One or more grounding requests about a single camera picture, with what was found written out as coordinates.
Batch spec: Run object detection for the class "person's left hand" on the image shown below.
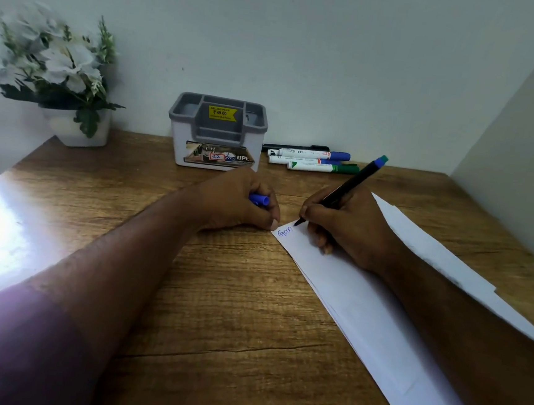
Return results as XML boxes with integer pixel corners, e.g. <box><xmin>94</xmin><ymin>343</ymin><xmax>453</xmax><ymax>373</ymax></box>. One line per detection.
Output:
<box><xmin>190</xmin><ymin>162</ymin><xmax>285</xmax><ymax>239</ymax></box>

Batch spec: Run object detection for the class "person's right hand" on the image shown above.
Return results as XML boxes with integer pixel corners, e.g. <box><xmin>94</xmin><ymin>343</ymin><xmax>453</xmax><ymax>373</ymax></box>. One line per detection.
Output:
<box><xmin>295</xmin><ymin>177</ymin><xmax>409</xmax><ymax>277</ymax></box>

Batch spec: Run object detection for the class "black pen with blue end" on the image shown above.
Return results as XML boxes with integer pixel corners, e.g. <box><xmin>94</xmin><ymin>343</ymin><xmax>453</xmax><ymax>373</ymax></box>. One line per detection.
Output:
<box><xmin>294</xmin><ymin>148</ymin><xmax>389</xmax><ymax>234</ymax></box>

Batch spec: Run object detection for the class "person's right forearm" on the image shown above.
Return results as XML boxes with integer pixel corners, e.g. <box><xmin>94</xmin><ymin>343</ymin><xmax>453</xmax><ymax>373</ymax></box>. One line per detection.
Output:
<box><xmin>361</xmin><ymin>247</ymin><xmax>534</xmax><ymax>405</ymax></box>

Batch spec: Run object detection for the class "person's left forearm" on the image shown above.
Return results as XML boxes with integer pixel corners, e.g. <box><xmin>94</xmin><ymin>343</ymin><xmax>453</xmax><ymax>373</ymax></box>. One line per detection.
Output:
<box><xmin>19</xmin><ymin>173</ymin><xmax>213</xmax><ymax>390</ymax></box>

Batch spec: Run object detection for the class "white marker with blue cap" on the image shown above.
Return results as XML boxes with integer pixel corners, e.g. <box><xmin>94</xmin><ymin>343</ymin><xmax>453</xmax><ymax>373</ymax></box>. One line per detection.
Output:
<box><xmin>269</xmin><ymin>154</ymin><xmax>343</xmax><ymax>170</ymax></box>
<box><xmin>267</xmin><ymin>146</ymin><xmax>351</xmax><ymax>164</ymax></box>

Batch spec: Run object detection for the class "white marker with green cap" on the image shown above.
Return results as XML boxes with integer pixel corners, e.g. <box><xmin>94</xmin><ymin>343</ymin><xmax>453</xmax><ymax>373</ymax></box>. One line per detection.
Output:
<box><xmin>287</xmin><ymin>158</ymin><xmax>361</xmax><ymax>176</ymax></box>

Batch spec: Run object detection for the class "black marker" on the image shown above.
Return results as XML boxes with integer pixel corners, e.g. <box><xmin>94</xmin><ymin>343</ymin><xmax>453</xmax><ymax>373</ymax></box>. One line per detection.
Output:
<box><xmin>261</xmin><ymin>141</ymin><xmax>331</xmax><ymax>158</ymax></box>

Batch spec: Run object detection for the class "grey and white desk organizer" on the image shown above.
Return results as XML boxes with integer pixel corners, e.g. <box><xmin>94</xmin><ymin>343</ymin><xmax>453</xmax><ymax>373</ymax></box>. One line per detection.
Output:
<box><xmin>164</xmin><ymin>90</ymin><xmax>271</xmax><ymax>175</ymax></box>

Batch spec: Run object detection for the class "white flower pot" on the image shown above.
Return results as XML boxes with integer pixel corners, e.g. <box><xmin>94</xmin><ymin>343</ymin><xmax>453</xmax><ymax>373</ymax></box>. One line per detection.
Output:
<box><xmin>39</xmin><ymin>105</ymin><xmax>112</xmax><ymax>151</ymax></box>

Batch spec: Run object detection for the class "white artificial flower plant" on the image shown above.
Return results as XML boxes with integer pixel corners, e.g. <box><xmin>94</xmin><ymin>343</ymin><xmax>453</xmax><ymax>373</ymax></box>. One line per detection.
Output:
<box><xmin>0</xmin><ymin>0</ymin><xmax>134</xmax><ymax>141</ymax></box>

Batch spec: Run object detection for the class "purple shirt sleeve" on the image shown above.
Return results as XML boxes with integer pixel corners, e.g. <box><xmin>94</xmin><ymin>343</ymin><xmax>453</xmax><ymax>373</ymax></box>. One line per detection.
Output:
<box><xmin>0</xmin><ymin>279</ymin><xmax>107</xmax><ymax>405</ymax></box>

